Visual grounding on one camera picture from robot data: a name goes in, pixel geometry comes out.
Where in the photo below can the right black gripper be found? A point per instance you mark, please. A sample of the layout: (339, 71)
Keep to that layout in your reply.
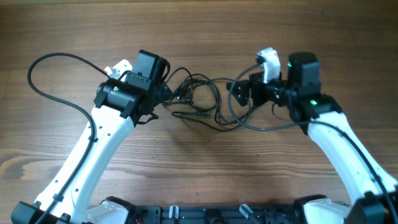
(259, 86)

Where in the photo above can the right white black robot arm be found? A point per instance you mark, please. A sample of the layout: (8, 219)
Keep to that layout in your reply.
(372, 191)

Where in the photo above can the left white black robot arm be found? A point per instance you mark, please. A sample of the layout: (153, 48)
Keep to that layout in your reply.
(130, 92)

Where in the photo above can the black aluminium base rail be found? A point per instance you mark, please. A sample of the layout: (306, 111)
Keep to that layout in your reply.
(214, 214)

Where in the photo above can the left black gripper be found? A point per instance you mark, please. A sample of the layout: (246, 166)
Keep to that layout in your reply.
(160, 93)

